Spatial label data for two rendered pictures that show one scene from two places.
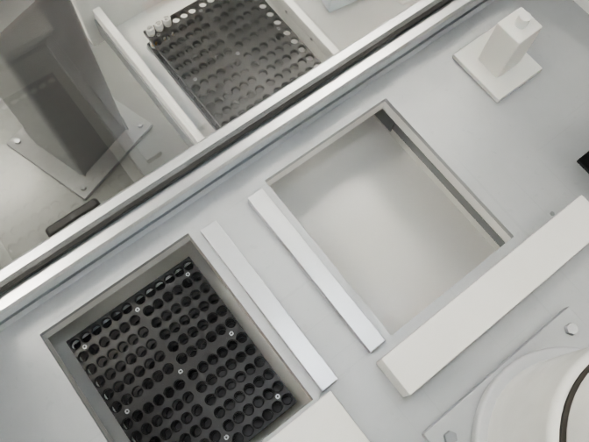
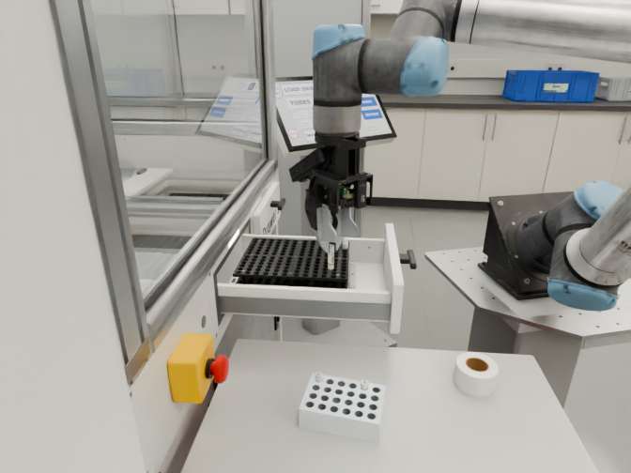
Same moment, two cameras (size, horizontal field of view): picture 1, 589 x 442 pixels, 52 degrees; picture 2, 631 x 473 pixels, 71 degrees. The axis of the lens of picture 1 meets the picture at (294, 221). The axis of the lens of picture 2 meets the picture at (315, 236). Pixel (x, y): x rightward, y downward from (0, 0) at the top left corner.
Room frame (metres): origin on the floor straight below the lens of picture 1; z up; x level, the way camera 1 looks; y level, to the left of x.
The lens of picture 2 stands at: (1.19, -0.40, 1.30)
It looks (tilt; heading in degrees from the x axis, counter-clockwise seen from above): 23 degrees down; 140
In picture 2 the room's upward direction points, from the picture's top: straight up
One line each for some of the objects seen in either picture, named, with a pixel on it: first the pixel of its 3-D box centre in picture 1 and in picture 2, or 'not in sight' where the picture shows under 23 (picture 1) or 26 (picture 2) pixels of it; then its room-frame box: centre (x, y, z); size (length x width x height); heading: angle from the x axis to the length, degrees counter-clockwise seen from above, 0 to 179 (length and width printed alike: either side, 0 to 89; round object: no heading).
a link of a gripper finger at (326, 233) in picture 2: not in sight; (328, 233); (0.67, 0.07, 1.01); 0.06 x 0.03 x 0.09; 173
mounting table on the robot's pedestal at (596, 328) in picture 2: not in sight; (539, 300); (0.80, 0.68, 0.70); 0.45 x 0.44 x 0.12; 62
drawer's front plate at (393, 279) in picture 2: not in sight; (391, 272); (0.66, 0.25, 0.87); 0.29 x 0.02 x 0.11; 135
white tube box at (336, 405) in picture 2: not in sight; (343, 405); (0.80, -0.01, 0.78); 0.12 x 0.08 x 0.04; 36
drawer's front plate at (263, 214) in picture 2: not in sight; (268, 214); (0.21, 0.25, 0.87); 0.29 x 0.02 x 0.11; 135
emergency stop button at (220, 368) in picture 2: not in sight; (217, 368); (0.70, -0.17, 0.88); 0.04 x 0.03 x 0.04; 135
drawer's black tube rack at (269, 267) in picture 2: not in sight; (296, 269); (0.52, 0.11, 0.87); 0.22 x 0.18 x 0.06; 45
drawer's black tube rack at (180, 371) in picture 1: (183, 374); not in sight; (0.07, 0.11, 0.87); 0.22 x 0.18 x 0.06; 45
